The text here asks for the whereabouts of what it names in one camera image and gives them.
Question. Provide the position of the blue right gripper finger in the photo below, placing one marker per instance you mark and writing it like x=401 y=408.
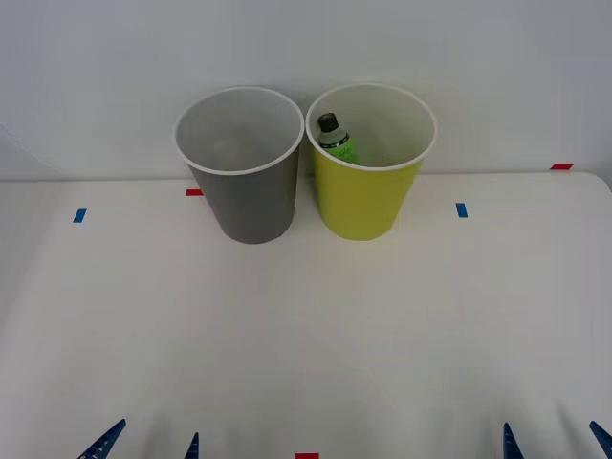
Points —
x=602 y=437
x=511 y=444

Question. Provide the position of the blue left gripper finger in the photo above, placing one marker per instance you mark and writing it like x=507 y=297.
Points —
x=102 y=442
x=192 y=447

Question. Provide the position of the green label plastic bottle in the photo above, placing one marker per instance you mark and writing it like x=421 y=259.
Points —
x=337 y=141

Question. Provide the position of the grey plastic waste bin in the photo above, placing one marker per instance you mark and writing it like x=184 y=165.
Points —
x=253 y=205

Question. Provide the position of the yellow-green plastic waste bin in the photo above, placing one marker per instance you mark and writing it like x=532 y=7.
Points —
x=363 y=201

